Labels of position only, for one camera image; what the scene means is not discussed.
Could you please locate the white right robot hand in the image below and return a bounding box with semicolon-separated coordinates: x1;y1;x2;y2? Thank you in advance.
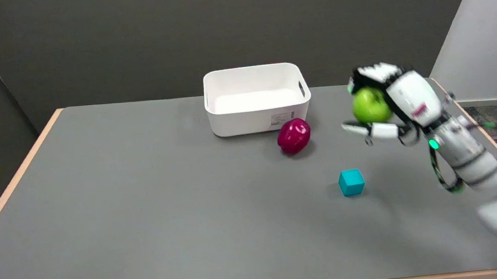
335;57;452;152

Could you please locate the green apple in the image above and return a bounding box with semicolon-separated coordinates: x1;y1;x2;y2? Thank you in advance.
350;85;394;126

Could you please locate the white plastic box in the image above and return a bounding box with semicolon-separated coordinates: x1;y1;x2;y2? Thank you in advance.
202;60;315;139

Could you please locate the teal cube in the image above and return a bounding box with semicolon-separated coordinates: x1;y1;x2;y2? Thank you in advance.
338;168;366;197

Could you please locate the red bell pepper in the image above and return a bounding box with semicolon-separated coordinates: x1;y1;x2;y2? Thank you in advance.
275;117;314;157

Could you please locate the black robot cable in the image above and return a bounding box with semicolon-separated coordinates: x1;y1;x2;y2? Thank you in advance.
428;137;465;195

